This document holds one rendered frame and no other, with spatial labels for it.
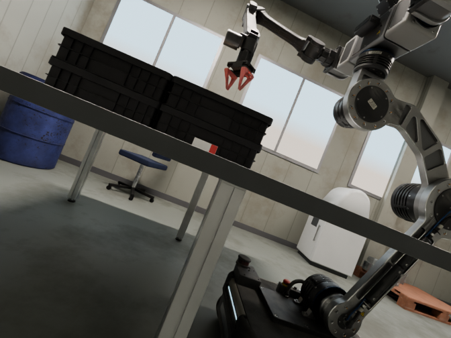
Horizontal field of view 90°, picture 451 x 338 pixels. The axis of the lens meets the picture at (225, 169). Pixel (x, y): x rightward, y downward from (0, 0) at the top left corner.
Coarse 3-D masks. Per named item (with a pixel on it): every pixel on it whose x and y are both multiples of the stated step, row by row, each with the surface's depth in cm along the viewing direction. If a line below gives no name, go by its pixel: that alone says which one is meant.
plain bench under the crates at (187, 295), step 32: (32, 96) 40; (64, 96) 40; (96, 128) 41; (128, 128) 42; (192, 160) 43; (224, 160) 44; (224, 192) 49; (256, 192) 45; (288, 192) 46; (224, 224) 49; (352, 224) 47; (192, 256) 49; (416, 256) 49; (448, 256) 50; (192, 288) 50; (192, 320) 49
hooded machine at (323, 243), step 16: (336, 192) 319; (352, 192) 297; (352, 208) 297; (368, 208) 299; (320, 224) 301; (304, 240) 325; (320, 240) 291; (336, 240) 292; (352, 240) 293; (304, 256) 315; (320, 256) 291; (336, 256) 292; (352, 256) 293; (336, 272) 296; (352, 272) 294
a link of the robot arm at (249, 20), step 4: (252, 4) 112; (256, 4) 115; (248, 8) 113; (252, 8) 113; (256, 8) 113; (248, 12) 111; (252, 12) 113; (244, 16) 112; (248, 16) 107; (252, 16) 110; (244, 20) 108; (248, 20) 103; (252, 20) 105; (244, 24) 104; (248, 24) 100; (252, 24) 101; (244, 28) 101; (248, 28) 93; (256, 28) 101; (244, 32) 97; (248, 32) 90; (256, 40) 91
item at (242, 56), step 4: (240, 52) 86; (244, 52) 86; (240, 56) 86; (244, 56) 86; (248, 56) 86; (252, 56) 88; (236, 60) 87; (240, 60) 86; (244, 60) 83; (248, 60) 86; (228, 64) 89; (232, 64) 88; (244, 64) 84; (248, 64) 83; (232, 68) 92; (252, 68) 86; (252, 72) 88
